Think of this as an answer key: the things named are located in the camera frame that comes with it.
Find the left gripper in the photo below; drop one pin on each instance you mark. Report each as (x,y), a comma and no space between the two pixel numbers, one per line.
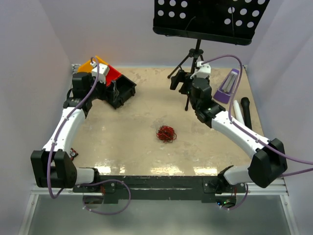
(108,95)

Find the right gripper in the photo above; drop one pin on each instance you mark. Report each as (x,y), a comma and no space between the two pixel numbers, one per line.
(182,77)

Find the black plastic bin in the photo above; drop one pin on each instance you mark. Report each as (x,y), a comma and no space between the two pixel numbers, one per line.
(126,89)

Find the red plastic bin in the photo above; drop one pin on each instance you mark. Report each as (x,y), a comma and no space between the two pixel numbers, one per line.
(112,75)

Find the orange plastic bin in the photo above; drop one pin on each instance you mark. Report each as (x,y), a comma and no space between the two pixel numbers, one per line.
(87,67)

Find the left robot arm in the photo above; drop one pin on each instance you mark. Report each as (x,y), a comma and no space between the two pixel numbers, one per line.
(52,165)

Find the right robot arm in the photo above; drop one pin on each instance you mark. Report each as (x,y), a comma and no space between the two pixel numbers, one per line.
(266,165)

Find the purple metronome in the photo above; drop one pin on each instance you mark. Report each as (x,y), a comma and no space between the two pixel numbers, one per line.
(224,91)

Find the black microphone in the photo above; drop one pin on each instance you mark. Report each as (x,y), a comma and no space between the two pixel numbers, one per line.
(245,103)

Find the white microphone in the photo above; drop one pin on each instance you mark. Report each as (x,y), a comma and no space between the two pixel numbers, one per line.
(238,113)

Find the small printed sticker card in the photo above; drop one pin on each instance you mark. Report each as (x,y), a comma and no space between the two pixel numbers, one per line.
(73,154)

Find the black music stand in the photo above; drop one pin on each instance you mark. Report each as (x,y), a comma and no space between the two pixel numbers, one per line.
(224,21)

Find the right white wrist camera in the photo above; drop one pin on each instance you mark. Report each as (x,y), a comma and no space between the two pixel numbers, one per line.
(202,70)

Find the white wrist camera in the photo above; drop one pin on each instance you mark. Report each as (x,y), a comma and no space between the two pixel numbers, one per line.
(202,70)
(100,71)

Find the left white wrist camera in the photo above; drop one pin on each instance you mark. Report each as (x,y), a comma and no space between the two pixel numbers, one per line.
(100,71)

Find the aluminium frame rail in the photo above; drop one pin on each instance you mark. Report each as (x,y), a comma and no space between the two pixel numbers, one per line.
(278,187)

